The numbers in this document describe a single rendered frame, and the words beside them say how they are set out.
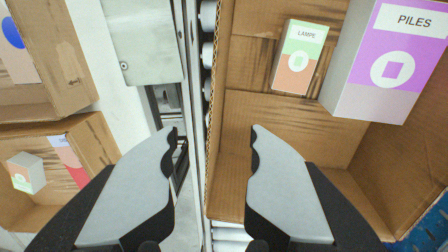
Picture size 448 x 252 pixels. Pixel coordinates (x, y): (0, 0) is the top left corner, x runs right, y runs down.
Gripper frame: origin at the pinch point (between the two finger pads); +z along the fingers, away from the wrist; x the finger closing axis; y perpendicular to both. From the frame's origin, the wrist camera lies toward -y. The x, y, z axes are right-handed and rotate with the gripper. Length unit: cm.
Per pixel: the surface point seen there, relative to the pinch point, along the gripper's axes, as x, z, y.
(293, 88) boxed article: 11.7, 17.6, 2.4
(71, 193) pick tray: -43, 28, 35
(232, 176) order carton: 2.4, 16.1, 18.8
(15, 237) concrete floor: -257, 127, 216
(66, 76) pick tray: -25.8, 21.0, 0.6
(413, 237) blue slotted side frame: 49, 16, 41
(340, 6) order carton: 18.4, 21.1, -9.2
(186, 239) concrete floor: -36, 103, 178
